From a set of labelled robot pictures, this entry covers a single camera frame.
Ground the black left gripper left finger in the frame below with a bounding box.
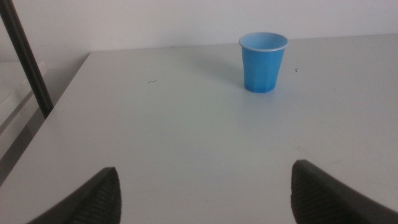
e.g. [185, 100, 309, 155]
[27, 167, 123, 224]

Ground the black metal pole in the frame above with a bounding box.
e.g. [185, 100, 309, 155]
[0, 0, 55, 119]

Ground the blue plastic cup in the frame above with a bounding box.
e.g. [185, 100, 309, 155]
[238, 32, 290, 94]

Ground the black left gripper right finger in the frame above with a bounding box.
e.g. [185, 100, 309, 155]
[290, 159, 398, 224]

